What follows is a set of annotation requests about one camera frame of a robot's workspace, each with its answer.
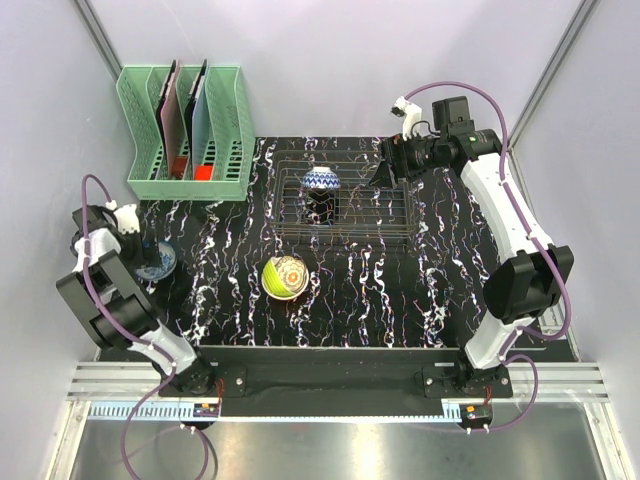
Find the orange connector box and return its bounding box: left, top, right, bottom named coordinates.
left=193, top=400, right=221, bottom=418
left=461, top=403, right=493, bottom=424

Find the black marble pattern mat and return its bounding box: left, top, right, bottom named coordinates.
left=140, top=137, right=500, bottom=349

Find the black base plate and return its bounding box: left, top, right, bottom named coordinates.
left=97, top=344, right=514, bottom=419

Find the blue zigzag pattern bowl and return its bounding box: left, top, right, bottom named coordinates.
left=301, top=166, right=341, bottom=190

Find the green plastic file organizer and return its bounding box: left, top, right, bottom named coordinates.
left=116, top=63, right=255, bottom=201

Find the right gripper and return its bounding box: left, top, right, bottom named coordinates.
left=368, top=129, right=446, bottom=190

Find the right orange connector box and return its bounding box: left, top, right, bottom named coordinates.
left=461, top=403, right=493, bottom=424

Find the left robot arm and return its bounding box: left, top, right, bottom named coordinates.
left=56, top=202, right=216, bottom=396

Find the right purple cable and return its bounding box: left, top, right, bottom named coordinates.
left=402, top=81, right=572, bottom=431

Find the dark red block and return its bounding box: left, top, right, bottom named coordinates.
left=171, top=155, right=189, bottom=179

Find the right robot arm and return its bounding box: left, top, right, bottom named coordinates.
left=370, top=96, right=574, bottom=397

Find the left orange connector box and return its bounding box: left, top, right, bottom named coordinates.
left=193, top=400, right=221, bottom=418

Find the blue floral white bowl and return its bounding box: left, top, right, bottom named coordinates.
left=135, top=241, right=177, bottom=282

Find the green patterned bowl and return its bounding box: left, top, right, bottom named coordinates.
left=261, top=256, right=310, bottom=301

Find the wire dish rack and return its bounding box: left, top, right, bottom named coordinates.
left=269, top=151, right=419, bottom=248

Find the aluminium frame rail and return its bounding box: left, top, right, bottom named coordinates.
left=67, top=362, right=609, bottom=403

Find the light blue board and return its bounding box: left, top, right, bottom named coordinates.
left=185, top=60, right=208, bottom=173

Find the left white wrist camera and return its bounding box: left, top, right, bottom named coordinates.
left=105, top=200, right=140, bottom=235

